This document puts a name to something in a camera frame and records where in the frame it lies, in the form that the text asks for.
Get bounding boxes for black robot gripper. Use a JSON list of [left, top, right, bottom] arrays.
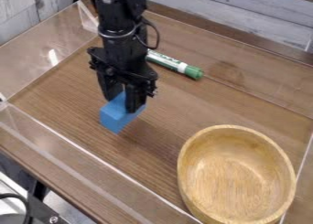
[[87, 30, 159, 114]]

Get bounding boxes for blue rectangular block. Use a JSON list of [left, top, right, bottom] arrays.
[[99, 92, 146, 133]]

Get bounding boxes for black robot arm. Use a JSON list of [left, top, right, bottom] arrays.
[[87, 0, 161, 113]]

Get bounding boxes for brown wooden bowl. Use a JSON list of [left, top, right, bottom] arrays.
[[178, 124, 296, 224]]

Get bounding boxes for green white marker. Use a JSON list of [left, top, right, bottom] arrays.
[[147, 49, 205, 80]]

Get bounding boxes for black metal table leg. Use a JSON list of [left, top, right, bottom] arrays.
[[32, 181, 48, 201]]

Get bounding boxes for clear acrylic tray wall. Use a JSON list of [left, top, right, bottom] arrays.
[[0, 5, 313, 224]]

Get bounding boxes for black cable lower left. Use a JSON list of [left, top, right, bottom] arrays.
[[0, 192, 35, 224]]

